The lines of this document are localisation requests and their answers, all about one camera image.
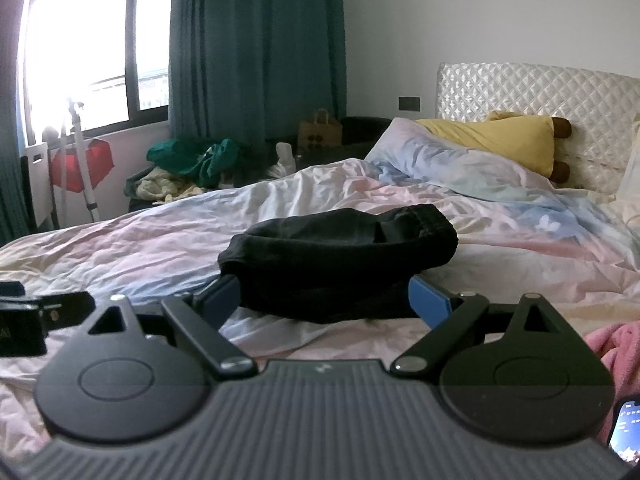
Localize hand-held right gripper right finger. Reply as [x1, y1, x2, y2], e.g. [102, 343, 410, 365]
[390, 276, 560, 376]

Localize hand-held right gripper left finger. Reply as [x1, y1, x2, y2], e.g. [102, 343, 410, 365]
[85, 276, 260, 380]

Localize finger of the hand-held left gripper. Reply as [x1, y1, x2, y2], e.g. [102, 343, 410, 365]
[39, 290, 97, 332]

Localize black pants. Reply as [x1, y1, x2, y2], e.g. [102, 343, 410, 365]
[217, 203, 460, 325]

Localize bed with pastel duvet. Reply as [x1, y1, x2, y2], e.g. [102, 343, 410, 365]
[0, 157, 640, 461]

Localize cream cloth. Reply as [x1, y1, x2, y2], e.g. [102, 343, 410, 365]
[133, 167, 209, 205]

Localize white panel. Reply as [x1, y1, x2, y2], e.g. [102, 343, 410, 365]
[22, 142, 54, 232]

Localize pastel pillow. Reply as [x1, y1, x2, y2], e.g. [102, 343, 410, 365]
[364, 117, 567, 202]

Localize green cloth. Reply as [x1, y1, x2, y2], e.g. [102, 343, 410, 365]
[146, 137, 242, 189]

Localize teal curtain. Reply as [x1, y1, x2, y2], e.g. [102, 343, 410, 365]
[0, 85, 37, 247]
[168, 0, 348, 147]

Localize silver tripod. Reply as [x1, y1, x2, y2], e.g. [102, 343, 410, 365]
[54, 97, 102, 224]

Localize yellow plush toy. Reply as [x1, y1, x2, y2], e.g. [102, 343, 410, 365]
[415, 111, 574, 182]

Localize brown paper bag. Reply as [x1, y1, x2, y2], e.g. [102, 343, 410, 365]
[298, 108, 344, 150]

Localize pink cloth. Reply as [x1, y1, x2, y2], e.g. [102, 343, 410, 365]
[584, 322, 640, 442]

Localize white quilted headboard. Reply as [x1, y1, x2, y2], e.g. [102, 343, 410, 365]
[434, 61, 640, 197]

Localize smartphone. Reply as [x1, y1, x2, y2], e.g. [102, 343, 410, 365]
[606, 397, 640, 467]

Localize black framed window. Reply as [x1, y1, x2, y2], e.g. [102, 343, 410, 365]
[20, 0, 172, 137]

